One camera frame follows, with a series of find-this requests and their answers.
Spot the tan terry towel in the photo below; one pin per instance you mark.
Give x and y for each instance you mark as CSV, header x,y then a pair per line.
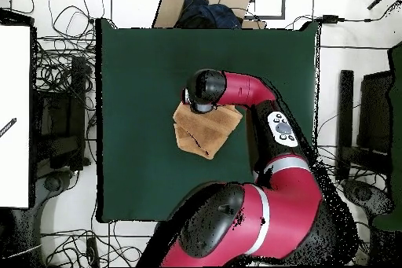
x,y
204,132

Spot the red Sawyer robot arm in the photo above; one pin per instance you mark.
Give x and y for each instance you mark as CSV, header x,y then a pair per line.
x,y
248,88

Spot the dark green table cloth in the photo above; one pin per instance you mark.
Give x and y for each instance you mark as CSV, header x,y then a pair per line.
x,y
141,60

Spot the dark blue clothing pile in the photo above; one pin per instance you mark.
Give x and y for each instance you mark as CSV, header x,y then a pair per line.
x,y
207,16

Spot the brown cardboard box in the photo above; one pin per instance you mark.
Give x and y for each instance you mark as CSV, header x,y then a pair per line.
x,y
169,10

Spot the black equipment stand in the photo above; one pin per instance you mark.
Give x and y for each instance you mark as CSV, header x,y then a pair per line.
x,y
77,107

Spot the grey round stand base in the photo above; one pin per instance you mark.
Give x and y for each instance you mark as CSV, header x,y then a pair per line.
x,y
53,183
367,194

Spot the black power strip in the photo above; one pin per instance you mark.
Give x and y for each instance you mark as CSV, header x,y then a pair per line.
x,y
92,252

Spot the black power adapter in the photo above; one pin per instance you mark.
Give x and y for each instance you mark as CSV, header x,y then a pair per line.
x,y
329,18

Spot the white board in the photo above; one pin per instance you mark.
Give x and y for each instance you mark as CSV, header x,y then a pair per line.
x,y
15,92

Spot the black marker pen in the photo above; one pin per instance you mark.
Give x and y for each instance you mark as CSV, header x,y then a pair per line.
x,y
8,127

